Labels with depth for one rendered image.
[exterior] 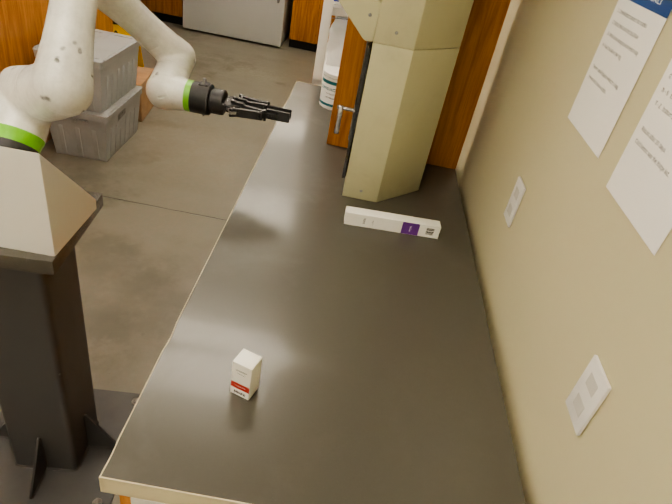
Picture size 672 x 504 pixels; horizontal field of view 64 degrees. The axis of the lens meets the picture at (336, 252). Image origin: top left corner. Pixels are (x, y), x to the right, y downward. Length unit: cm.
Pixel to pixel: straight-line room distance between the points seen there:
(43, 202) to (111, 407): 111
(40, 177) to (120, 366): 126
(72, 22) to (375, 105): 77
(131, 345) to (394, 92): 154
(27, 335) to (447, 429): 112
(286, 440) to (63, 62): 91
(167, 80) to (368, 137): 60
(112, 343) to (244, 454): 157
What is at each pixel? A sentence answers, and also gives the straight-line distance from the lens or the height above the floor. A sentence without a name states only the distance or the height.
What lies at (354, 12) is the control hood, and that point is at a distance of 153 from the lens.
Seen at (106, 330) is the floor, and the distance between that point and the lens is 255.
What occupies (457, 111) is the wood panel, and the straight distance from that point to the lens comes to 200.
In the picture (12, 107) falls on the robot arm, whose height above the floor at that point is 120.
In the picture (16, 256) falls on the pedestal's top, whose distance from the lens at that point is 141.
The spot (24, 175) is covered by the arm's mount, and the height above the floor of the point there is 114.
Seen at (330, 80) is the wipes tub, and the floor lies 106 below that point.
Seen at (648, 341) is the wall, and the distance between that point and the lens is 85.
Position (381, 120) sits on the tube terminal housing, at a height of 121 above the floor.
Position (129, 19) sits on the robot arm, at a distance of 172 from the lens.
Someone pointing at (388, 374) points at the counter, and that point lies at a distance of 115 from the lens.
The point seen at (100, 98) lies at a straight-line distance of 364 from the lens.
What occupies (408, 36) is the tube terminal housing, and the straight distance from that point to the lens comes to 154.
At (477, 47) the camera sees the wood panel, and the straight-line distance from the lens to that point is 195.
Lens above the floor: 176
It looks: 35 degrees down
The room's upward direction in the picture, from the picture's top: 12 degrees clockwise
